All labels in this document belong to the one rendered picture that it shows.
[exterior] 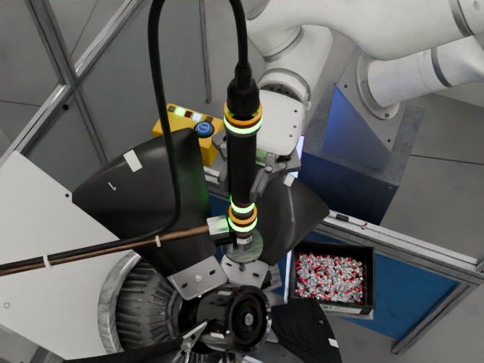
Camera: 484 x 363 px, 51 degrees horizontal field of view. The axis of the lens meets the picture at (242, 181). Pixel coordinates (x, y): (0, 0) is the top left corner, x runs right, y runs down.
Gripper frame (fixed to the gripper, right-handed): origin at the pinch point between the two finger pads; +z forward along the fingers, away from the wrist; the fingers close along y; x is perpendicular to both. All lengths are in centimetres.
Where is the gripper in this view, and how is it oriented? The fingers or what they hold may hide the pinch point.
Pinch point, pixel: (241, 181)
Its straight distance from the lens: 70.3
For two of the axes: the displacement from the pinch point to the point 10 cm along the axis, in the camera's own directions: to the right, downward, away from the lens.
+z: -3.7, 7.9, -5.0
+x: 0.0, -5.3, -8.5
